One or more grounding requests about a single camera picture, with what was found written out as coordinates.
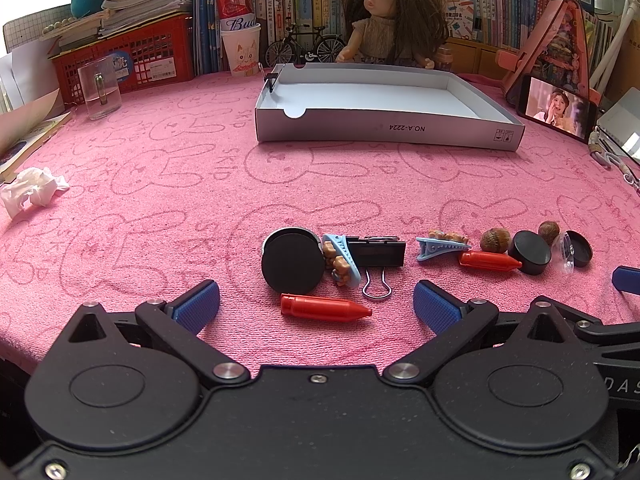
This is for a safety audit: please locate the small black lid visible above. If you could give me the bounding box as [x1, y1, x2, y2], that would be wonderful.
[566, 231, 593, 268]

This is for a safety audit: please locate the red crayon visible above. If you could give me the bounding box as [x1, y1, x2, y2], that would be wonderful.
[280, 294, 373, 323]
[459, 250, 522, 272]

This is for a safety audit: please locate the blue bear hair clip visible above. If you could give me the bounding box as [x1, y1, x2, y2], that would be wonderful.
[321, 233, 361, 288]
[416, 230, 472, 262]

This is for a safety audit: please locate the large black binder clip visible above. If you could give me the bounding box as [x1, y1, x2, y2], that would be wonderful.
[346, 236, 406, 301]

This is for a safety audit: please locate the brown nut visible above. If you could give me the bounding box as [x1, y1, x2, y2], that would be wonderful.
[480, 226, 511, 254]
[538, 220, 560, 246]

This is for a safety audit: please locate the black round puck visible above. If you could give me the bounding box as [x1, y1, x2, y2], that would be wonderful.
[506, 231, 551, 275]

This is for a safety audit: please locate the large black round lid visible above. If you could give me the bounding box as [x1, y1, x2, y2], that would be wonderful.
[262, 226, 326, 295]

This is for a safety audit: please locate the pink bunny towel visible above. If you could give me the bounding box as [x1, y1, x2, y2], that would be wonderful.
[1, 74, 639, 370]

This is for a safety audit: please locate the grey clipboard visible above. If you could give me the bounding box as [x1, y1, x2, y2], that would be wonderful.
[597, 87, 640, 162]

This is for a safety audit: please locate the smartphone playing video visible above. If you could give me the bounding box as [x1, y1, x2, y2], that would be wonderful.
[518, 75, 597, 143]

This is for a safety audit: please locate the crumpled white tissue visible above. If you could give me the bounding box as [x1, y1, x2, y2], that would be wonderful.
[1, 167, 70, 218]

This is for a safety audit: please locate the grey cardboard box lid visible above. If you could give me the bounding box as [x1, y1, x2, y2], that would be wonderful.
[255, 63, 525, 152]

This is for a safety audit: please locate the small black binder clip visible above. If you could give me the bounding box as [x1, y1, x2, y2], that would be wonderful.
[264, 72, 279, 92]

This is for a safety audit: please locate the clear acrylic block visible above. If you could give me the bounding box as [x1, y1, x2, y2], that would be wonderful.
[78, 55, 122, 120]

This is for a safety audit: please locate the open book at left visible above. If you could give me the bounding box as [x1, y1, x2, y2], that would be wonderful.
[1, 89, 72, 184]

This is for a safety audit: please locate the red plastic basket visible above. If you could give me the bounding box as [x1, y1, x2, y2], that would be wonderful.
[51, 13, 194, 106]

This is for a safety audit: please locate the white cat paper cup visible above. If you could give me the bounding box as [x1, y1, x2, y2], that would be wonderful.
[221, 24, 260, 77]

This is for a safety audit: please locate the miniature black bicycle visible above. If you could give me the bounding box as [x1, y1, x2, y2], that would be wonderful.
[265, 24, 346, 67]

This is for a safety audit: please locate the brown haired doll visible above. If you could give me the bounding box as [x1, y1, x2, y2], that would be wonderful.
[336, 0, 448, 70]

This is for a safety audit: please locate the red beer can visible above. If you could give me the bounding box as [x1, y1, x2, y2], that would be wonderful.
[216, 0, 256, 32]

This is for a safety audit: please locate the white lanyard cord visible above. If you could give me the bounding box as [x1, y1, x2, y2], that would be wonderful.
[587, 127, 640, 194]

